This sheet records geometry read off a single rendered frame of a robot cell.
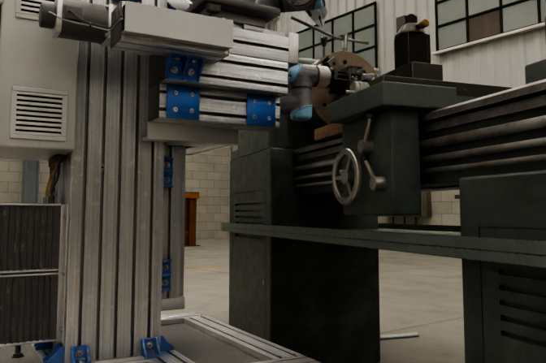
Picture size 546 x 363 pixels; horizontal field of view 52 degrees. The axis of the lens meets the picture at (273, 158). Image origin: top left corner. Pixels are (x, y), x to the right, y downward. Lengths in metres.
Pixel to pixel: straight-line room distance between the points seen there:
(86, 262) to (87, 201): 0.16
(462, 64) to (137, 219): 8.75
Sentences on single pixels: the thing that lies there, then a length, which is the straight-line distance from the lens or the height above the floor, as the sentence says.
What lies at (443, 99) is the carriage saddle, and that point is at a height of 0.89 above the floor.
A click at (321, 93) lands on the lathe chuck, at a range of 2.16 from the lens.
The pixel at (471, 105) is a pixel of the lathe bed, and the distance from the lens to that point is 1.33.
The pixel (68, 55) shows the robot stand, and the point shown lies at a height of 1.00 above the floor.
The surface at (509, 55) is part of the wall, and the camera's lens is 9.59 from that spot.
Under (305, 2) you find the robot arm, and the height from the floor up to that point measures 1.31.
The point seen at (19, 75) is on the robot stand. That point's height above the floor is 0.94.
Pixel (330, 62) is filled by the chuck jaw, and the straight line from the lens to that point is 2.16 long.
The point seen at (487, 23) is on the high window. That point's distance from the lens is 9.89.
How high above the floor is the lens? 0.61
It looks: 6 degrees up
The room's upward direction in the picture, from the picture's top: straight up
